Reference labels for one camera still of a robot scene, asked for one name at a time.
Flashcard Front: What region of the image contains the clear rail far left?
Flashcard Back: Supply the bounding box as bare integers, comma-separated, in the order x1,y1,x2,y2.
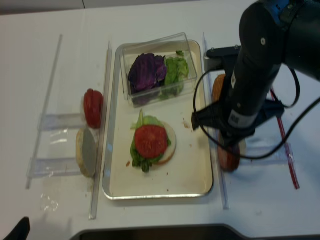
25,34,64,190

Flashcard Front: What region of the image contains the red plastic rail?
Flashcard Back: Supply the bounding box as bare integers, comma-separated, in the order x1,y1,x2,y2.
277,117,300,190

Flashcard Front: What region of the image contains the left bun half standing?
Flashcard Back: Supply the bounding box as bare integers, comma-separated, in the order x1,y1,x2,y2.
76,127,97,178

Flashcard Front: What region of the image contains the tomato slice on bun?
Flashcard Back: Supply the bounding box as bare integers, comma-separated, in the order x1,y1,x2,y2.
134,125,168,159

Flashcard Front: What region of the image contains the green lettuce leaf on bun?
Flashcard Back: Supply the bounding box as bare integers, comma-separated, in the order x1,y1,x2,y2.
130,110,171,173

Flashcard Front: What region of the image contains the sesame bun left piece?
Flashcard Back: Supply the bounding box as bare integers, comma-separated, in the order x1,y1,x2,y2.
212,74,226,103

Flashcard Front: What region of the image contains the left tomato slice stack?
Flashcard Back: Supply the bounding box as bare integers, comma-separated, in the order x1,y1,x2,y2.
83,88,104,129

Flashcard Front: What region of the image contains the clear lower right channel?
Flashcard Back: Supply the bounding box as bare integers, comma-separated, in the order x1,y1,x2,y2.
238,143,296,166

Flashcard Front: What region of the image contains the metal baking tray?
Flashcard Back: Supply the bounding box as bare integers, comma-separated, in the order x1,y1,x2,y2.
102,40,213,200

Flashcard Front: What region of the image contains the clear rail of tray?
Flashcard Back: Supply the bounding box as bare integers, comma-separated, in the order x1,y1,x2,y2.
202,32,230,210
89,41,113,220

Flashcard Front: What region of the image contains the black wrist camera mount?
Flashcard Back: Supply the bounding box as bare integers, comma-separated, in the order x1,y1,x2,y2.
204,45,241,75

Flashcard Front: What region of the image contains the green lettuce in container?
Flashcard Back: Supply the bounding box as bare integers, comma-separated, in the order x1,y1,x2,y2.
159,50,189,100

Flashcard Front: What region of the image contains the clear rail right of tray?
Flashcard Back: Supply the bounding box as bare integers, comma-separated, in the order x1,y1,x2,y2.
202,32,230,210

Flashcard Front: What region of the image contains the sausage slice stack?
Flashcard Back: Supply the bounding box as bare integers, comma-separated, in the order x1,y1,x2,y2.
217,133,240,173

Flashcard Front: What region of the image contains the clear upper left channel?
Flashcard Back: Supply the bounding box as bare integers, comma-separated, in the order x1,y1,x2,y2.
37,113,87,131

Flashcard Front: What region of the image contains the clear plastic container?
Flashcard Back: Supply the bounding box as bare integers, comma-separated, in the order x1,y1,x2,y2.
119,33,201,108

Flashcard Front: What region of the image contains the clear lower left channel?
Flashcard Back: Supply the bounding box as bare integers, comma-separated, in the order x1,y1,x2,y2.
27,157,81,179

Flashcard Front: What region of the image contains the black cable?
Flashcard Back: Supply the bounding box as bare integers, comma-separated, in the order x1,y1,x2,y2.
192,67,320,161

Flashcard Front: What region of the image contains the bottom bun slice on tray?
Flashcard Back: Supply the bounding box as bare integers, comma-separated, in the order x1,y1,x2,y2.
155,121,177,166

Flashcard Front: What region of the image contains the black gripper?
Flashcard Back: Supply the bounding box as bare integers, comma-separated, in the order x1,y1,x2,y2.
218,104,258,150

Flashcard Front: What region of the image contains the clear channel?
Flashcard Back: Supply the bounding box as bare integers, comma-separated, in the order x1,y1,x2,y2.
37,113,87,131
27,157,81,179
238,143,296,166

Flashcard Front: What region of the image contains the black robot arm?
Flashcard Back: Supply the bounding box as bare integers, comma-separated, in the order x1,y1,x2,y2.
215,0,320,147

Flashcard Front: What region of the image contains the clear rail left of tray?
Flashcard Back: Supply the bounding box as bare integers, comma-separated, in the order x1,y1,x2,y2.
89,41,113,220

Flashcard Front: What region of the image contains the black object bottom left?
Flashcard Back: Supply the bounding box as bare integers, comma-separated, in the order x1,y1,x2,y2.
4,217,31,240

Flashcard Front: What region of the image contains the black base edge bottom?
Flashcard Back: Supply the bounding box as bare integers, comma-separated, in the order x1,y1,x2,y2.
72,225,248,240

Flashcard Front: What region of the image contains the purple cabbage leaf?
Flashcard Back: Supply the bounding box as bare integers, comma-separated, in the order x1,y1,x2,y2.
128,53,167,94

